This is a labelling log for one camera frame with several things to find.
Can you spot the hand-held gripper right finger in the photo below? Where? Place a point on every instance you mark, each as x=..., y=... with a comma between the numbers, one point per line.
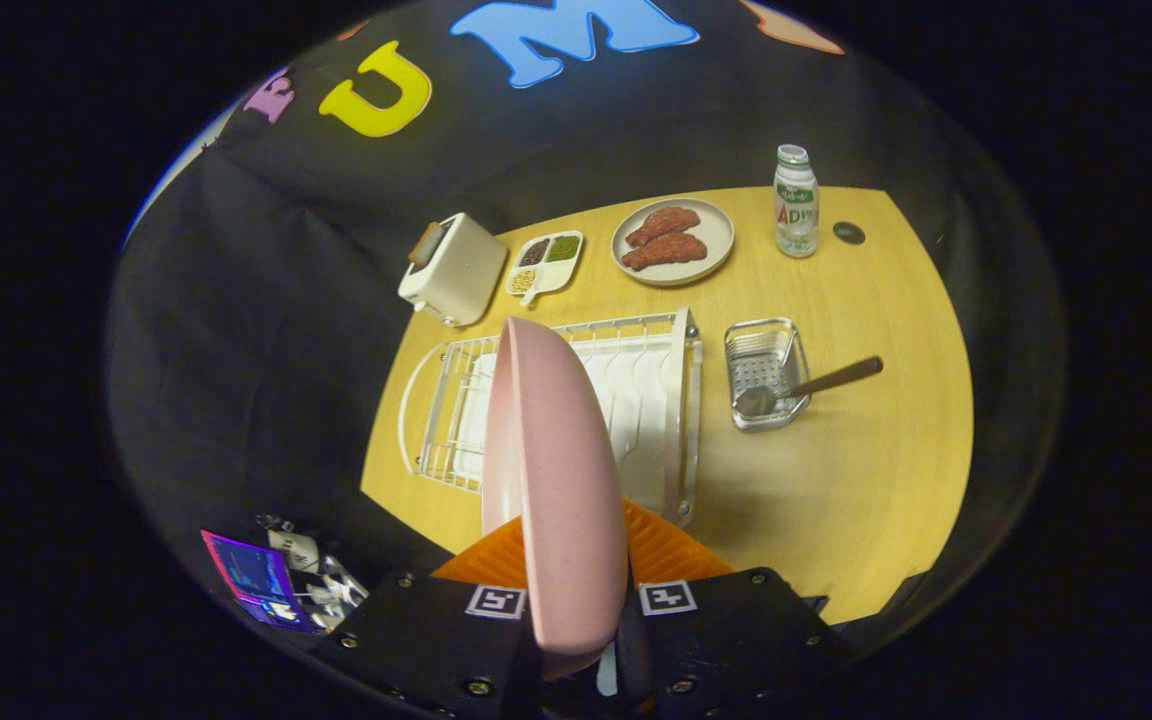
x=716, y=640

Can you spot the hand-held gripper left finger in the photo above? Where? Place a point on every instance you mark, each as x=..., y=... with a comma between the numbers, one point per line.
x=436, y=640

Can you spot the pink plate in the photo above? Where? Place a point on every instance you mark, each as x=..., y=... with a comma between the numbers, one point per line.
x=556, y=480

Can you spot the beige plate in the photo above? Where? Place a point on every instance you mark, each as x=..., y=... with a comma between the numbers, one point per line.
x=716, y=235

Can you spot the tablet with lit screen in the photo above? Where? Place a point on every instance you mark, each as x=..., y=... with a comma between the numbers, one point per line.
x=256, y=580

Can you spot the cream toaster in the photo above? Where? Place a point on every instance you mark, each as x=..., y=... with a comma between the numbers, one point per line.
x=456, y=275

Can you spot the white divided snack tray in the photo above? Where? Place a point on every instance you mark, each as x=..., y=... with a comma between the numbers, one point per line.
x=546, y=275

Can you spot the red-brown meat piece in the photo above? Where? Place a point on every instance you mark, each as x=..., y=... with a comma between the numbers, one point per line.
x=666, y=224
x=666, y=252

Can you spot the white green-label drink bottle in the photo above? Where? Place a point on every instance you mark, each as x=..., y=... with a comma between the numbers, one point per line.
x=796, y=210

